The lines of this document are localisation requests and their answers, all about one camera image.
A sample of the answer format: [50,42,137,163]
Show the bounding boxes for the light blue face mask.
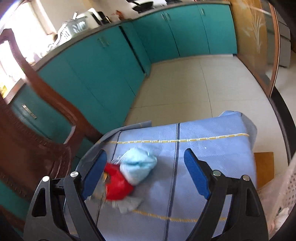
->
[118,148,158,186]

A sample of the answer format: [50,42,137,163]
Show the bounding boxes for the teal lower kitchen cabinets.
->
[0,3,239,220]

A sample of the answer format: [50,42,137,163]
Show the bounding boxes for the black wok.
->
[127,0,154,13]

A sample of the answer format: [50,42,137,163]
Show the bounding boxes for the silver refrigerator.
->
[265,12,291,68]

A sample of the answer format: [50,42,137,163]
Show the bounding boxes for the red snack wrapper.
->
[104,163,134,201]

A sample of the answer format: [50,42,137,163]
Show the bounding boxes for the clear plastic snack bag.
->
[87,181,143,214]

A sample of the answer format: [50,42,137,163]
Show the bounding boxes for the white plastic trash basket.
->
[258,157,296,238]

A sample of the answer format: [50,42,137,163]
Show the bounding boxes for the frosted glass sliding door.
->
[230,0,280,98]

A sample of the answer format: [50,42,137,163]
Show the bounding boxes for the blue cloth on stool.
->
[79,111,257,240]

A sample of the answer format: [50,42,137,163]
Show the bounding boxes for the carved wooden chair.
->
[0,27,103,232]

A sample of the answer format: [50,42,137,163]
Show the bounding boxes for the white dish rack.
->
[48,16,89,52]

